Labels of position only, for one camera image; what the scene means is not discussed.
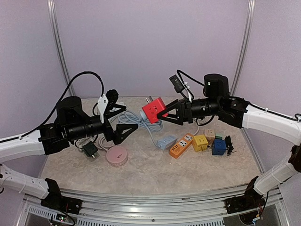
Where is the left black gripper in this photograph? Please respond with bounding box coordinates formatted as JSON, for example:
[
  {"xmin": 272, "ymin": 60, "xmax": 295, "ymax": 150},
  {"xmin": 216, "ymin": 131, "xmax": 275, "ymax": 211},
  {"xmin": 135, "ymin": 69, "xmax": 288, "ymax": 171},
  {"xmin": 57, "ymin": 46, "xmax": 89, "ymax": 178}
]
[{"xmin": 67, "ymin": 104, "xmax": 138, "ymax": 144}]

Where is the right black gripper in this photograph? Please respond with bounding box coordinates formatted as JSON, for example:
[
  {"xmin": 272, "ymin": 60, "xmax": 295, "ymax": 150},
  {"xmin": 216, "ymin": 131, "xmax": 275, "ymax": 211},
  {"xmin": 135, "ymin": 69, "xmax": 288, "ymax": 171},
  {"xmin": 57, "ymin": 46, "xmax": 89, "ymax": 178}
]
[{"xmin": 157, "ymin": 97, "xmax": 222, "ymax": 124}]

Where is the red cube socket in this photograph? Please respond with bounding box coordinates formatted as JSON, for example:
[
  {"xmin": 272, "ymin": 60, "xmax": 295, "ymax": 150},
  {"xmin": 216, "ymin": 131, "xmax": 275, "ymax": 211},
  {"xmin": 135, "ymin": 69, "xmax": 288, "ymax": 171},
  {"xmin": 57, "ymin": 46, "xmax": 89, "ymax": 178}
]
[{"xmin": 142, "ymin": 97, "xmax": 166, "ymax": 124}]

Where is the light blue cable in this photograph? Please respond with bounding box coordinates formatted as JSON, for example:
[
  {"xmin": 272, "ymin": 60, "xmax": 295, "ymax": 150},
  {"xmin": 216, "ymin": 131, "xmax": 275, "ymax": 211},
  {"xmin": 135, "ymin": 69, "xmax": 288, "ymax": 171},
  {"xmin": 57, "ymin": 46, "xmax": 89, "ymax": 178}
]
[{"xmin": 117, "ymin": 110, "xmax": 164, "ymax": 146}]

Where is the dark green cube socket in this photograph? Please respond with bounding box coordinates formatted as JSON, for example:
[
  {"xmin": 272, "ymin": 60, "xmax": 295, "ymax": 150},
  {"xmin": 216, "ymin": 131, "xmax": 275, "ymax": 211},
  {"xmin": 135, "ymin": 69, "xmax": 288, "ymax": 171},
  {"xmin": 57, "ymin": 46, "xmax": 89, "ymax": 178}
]
[{"xmin": 82, "ymin": 141, "xmax": 98, "ymax": 158}]

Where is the yellow cube socket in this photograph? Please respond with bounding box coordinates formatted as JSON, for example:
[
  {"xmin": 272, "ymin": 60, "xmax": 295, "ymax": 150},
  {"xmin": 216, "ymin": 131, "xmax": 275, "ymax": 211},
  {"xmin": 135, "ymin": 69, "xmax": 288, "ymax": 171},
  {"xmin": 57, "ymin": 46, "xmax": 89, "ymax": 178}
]
[{"xmin": 192, "ymin": 134, "xmax": 208, "ymax": 152}]

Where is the pink cable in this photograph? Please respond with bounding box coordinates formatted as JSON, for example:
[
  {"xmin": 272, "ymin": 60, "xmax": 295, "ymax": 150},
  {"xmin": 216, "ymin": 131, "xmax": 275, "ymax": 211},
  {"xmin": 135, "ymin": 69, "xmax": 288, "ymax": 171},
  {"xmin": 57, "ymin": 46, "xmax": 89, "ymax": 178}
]
[{"xmin": 75, "ymin": 136, "xmax": 110, "ymax": 151}]

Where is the beige cube socket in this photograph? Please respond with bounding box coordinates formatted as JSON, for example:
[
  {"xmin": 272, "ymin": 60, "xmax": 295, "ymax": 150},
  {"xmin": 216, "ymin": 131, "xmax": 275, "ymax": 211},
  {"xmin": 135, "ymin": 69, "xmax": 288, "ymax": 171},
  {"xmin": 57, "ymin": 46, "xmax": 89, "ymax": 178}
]
[{"xmin": 204, "ymin": 129, "xmax": 215, "ymax": 143}]

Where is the mint green USB charger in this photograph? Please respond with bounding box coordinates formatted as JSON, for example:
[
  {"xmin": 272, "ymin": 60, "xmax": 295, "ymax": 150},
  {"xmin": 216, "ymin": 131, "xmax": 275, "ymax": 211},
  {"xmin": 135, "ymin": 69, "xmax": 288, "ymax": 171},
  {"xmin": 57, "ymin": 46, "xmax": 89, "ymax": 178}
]
[{"xmin": 215, "ymin": 133, "xmax": 223, "ymax": 139}]

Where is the blue cube socket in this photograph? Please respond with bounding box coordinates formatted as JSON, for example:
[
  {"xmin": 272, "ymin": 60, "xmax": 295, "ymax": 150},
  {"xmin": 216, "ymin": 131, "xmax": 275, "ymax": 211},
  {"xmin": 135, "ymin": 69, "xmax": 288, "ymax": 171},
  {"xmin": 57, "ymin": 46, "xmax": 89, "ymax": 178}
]
[{"xmin": 212, "ymin": 139, "xmax": 226, "ymax": 156}]

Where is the black power adapter with cable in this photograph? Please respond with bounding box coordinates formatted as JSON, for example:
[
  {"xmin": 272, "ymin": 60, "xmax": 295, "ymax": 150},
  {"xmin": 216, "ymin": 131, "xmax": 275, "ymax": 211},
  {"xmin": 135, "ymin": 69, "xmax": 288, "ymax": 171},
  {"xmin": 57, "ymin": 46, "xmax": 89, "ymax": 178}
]
[{"xmin": 224, "ymin": 136, "xmax": 234, "ymax": 156}]

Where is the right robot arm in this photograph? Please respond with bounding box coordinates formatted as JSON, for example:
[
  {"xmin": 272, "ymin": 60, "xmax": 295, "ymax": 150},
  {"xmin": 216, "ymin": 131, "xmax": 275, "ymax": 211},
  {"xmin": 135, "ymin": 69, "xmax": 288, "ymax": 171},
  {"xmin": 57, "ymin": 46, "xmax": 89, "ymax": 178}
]
[{"xmin": 157, "ymin": 73, "xmax": 301, "ymax": 209}]

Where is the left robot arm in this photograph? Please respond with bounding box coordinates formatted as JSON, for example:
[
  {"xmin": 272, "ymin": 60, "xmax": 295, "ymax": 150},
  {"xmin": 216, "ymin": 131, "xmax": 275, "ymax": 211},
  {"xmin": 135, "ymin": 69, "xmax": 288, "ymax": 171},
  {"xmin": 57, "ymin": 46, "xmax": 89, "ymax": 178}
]
[{"xmin": 0, "ymin": 89, "xmax": 138, "ymax": 210}]

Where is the round pink power socket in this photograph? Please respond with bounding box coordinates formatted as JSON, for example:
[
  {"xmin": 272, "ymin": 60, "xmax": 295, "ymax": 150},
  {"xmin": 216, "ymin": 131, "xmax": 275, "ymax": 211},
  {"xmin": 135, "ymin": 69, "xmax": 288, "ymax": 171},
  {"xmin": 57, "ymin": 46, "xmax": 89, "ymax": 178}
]
[{"xmin": 106, "ymin": 146, "xmax": 128, "ymax": 167}]

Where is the orange power adapter socket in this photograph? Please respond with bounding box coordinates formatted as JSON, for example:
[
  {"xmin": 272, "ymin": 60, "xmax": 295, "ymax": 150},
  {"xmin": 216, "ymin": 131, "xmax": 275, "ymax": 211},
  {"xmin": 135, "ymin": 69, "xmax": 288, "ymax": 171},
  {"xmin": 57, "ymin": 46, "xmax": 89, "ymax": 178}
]
[{"xmin": 169, "ymin": 133, "xmax": 193, "ymax": 159}]

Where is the long white power strip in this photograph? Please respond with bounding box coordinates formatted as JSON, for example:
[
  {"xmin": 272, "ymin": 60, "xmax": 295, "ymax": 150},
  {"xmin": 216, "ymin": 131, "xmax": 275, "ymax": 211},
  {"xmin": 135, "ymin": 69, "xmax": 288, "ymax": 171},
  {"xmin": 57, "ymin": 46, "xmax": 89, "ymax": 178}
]
[{"xmin": 117, "ymin": 102, "xmax": 126, "ymax": 106}]

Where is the light blue power strip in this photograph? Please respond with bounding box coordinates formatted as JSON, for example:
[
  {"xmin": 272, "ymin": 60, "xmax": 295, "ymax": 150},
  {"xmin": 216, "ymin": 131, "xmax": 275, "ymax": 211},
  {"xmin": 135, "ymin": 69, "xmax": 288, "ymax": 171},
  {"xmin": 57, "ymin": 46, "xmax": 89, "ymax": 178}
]
[{"xmin": 156, "ymin": 135, "xmax": 177, "ymax": 150}]

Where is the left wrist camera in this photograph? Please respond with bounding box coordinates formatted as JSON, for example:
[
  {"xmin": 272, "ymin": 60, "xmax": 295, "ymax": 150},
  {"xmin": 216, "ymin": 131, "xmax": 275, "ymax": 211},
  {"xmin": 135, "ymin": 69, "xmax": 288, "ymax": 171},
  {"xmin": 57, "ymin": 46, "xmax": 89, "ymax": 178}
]
[{"xmin": 96, "ymin": 89, "xmax": 119, "ymax": 123}]

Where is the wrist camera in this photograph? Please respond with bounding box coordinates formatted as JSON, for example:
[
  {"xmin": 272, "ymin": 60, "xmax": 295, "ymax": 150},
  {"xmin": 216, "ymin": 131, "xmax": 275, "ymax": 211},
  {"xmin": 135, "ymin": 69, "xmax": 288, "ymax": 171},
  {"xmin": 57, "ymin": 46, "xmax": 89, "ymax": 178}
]
[
  {"xmin": 96, "ymin": 89, "xmax": 119, "ymax": 123},
  {"xmin": 169, "ymin": 75, "xmax": 190, "ymax": 99}
]

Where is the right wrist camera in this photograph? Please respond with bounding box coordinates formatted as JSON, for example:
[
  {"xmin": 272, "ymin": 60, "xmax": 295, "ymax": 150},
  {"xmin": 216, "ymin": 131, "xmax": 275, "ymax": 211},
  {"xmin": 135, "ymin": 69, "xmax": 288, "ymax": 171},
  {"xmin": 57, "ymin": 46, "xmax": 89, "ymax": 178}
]
[{"xmin": 169, "ymin": 75, "xmax": 190, "ymax": 99}]

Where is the aluminium front rail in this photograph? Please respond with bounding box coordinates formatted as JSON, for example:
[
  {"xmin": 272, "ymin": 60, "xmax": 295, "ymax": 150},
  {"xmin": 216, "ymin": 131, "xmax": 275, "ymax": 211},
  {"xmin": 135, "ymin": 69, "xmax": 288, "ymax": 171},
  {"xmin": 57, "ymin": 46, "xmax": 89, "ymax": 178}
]
[{"xmin": 16, "ymin": 185, "xmax": 291, "ymax": 226}]

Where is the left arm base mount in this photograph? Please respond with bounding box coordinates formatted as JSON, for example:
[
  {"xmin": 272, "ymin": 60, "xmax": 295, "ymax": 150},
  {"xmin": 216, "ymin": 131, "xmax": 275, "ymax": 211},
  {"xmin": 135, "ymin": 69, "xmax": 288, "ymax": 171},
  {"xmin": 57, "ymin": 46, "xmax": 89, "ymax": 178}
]
[{"xmin": 40, "ymin": 194, "xmax": 83, "ymax": 215}]

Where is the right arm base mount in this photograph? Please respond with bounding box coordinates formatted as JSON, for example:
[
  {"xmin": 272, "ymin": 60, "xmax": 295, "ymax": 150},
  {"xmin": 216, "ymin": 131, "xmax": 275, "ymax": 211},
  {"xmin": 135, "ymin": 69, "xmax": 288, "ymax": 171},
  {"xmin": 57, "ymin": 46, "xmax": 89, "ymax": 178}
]
[{"xmin": 224, "ymin": 195, "xmax": 265, "ymax": 214}]

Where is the left aluminium frame post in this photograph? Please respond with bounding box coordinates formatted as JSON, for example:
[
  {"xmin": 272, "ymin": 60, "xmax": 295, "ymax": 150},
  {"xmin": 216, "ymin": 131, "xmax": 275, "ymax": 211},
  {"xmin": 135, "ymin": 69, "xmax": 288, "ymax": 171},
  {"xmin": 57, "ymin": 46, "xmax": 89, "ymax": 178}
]
[{"xmin": 47, "ymin": 0, "xmax": 71, "ymax": 85}]

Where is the aluminium frame post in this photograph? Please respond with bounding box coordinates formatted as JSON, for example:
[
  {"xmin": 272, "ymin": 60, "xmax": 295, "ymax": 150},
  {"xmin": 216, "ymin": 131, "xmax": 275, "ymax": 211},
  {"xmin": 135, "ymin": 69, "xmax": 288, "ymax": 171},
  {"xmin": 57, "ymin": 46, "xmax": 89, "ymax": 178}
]
[
  {"xmin": 47, "ymin": 0, "xmax": 71, "ymax": 85},
  {"xmin": 230, "ymin": 0, "xmax": 256, "ymax": 96}
]

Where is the right aluminium frame post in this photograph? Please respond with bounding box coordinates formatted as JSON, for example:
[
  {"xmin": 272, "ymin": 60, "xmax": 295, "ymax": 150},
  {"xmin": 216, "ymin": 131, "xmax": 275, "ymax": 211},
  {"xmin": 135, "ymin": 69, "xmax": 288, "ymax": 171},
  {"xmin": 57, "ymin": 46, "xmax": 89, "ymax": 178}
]
[{"xmin": 230, "ymin": 0, "xmax": 256, "ymax": 96}]

